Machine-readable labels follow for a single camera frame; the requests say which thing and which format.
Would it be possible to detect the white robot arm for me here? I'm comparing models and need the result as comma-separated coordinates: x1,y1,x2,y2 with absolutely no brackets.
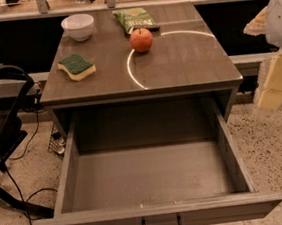
243,0,282,117

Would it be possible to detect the open grey top drawer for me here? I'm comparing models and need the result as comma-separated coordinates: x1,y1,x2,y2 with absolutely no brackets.
33,96,282,225

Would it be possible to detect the grey wooden cabinet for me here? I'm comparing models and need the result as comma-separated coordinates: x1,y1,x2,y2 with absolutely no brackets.
30,0,248,143

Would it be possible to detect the red apple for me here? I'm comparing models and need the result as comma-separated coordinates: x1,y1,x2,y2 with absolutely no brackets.
129,28,153,53

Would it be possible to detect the green chip bag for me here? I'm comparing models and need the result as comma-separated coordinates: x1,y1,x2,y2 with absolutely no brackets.
112,7,160,34

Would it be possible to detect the green yellow sponge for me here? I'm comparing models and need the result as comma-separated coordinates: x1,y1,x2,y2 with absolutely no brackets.
57,54,96,81

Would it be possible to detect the white bowl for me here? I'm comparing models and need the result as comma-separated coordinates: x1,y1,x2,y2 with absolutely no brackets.
60,14,94,42

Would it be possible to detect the wire mesh basket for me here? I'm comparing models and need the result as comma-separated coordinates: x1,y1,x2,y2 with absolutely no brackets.
47,126,66,158

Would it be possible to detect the black cart frame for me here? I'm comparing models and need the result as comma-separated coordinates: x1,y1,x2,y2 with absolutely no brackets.
0,64,54,219

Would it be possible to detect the black floor cable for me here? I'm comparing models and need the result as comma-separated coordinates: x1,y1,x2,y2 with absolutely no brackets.
0,90,62,225

